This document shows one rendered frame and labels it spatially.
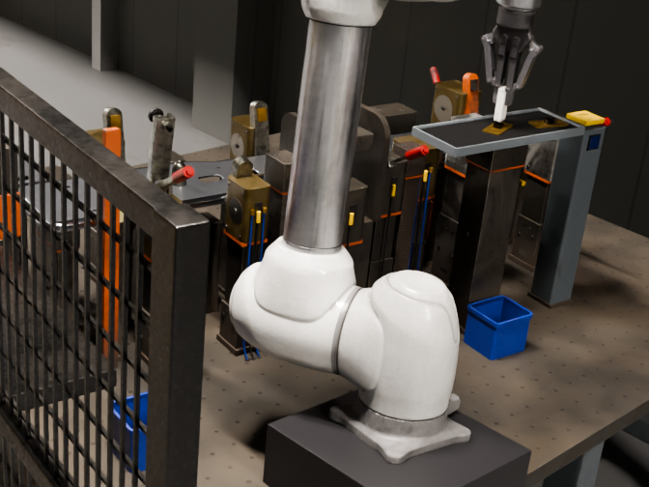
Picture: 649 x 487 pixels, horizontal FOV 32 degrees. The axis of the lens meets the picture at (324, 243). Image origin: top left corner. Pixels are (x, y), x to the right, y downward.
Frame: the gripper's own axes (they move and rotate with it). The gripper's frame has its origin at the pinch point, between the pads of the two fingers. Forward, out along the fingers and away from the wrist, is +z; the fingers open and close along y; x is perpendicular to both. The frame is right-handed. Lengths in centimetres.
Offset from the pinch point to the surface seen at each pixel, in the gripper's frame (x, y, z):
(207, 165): 25, 55, 21
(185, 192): 41, 50, 21
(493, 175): 5.0, -2.3, 13.8
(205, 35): -225, 231, 72
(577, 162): -19.0, -12.9, 14.9
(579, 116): -21.8, -10.8, 5.3
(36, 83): -225, 340, 121
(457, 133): 9.5, 5.1, 5.4
